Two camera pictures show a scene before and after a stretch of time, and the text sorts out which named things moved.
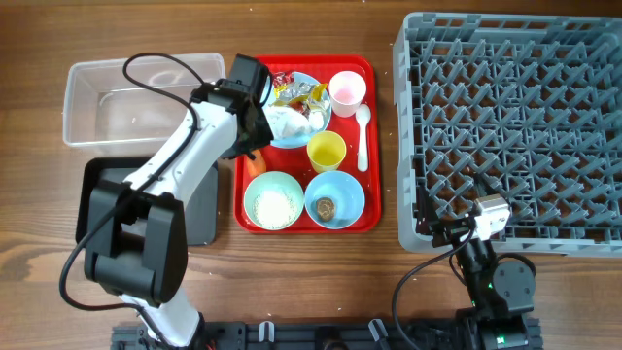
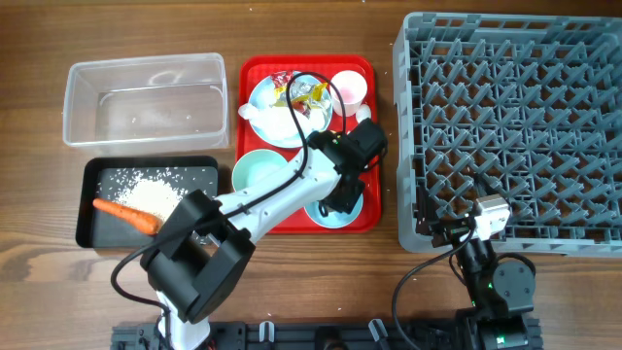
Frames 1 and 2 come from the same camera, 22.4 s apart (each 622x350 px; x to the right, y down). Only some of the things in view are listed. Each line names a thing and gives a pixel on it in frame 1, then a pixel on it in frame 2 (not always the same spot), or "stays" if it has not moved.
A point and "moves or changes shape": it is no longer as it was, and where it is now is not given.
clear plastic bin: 134,101 stays
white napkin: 286,122 stays
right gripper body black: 449,232 stays
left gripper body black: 259,138 to 342,202
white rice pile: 274,209 moves or changes shape
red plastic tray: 321,173 stays
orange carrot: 257,165 moves or changes shape
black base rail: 309,335 stays
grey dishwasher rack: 525,107 stays
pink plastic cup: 346,89 stays
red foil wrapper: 282,78 stays
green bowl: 273,200 moves or changes shape
